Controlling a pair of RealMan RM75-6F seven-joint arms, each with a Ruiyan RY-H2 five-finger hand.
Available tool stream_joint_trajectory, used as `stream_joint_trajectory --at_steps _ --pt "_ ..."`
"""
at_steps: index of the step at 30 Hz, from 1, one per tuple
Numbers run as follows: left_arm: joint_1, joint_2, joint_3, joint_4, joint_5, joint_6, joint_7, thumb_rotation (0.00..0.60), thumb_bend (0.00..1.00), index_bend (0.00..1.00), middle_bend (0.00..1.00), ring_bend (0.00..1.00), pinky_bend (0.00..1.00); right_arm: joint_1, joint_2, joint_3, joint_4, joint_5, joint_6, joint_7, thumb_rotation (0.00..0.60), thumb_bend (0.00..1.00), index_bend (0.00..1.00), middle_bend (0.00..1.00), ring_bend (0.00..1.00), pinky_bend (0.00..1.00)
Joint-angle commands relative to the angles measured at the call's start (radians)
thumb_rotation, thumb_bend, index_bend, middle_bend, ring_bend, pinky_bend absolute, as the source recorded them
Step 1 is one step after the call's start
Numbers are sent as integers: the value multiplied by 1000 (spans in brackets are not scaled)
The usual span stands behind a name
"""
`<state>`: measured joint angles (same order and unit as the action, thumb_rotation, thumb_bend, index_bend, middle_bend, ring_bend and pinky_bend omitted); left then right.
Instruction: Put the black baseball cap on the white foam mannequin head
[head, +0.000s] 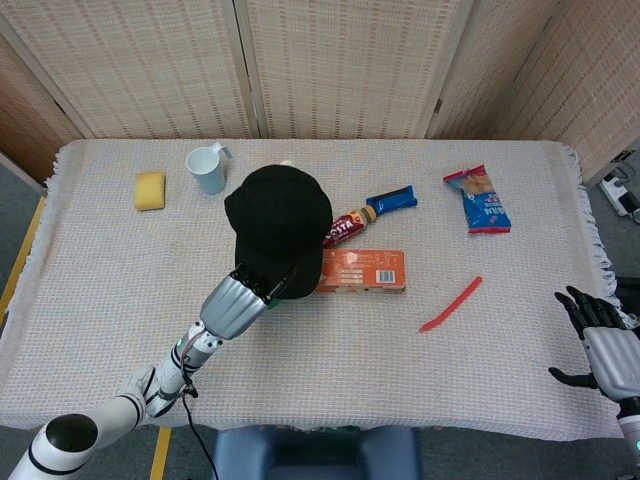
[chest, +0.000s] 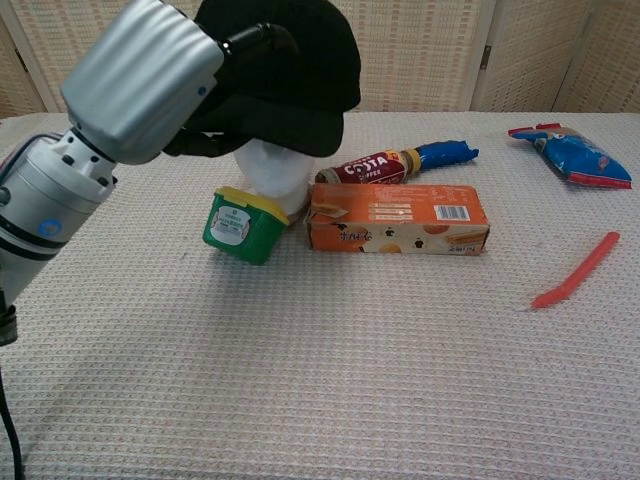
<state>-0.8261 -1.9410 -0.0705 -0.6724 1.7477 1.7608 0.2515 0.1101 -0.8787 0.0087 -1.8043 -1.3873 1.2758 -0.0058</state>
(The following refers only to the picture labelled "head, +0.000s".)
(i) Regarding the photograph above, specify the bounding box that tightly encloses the white woven tablecloth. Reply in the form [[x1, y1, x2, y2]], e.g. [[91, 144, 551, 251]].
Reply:
[[0, 138, 640, 443]]

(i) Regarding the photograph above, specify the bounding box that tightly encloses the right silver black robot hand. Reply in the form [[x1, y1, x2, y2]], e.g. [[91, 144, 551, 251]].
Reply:
[[548, 285, 640, 401]]

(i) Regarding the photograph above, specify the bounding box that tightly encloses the woven folding screen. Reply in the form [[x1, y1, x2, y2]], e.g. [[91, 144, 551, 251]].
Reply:
[[0, 0, 640, 189]]

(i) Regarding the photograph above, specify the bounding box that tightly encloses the yellow sponge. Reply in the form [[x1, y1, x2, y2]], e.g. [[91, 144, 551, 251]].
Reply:
[[133, 170, 167, 212]]

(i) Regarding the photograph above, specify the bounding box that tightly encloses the black baseball cap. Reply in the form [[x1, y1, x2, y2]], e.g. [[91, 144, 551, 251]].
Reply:
[[223, 164, 335, 301]]

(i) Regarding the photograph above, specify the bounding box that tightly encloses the red Costa coffee bottle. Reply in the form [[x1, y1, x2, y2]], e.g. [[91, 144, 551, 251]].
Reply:
[[322, 204, 378, 250]]

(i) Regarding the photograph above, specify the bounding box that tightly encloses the red blue snack bag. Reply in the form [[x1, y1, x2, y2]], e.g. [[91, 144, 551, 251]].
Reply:
[[442, 164, 514, 236]]

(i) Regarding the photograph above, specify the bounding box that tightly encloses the pale blue plastic cup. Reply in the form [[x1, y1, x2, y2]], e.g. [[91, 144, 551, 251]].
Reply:
[[185, 141, 235, 196]]

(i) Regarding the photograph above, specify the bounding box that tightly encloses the blue snack bar wrapper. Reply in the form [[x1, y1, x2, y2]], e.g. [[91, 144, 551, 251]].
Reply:
[[365, 185, 419, 217]]

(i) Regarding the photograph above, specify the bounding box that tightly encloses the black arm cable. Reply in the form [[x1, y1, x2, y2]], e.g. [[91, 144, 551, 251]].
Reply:
[[179, 372, 221, 480]]

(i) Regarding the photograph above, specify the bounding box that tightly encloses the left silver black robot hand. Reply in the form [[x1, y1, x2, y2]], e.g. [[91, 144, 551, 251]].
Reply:
[[199, 263, 299, 342]]

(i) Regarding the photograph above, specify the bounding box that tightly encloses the orange cardboard box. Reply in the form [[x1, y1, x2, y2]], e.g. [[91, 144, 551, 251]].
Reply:
[[312, 248, 407, 296]]

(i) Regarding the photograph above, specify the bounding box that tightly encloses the white power strip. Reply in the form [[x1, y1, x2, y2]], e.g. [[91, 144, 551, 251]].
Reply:
[[599, 172, 640, 224]]

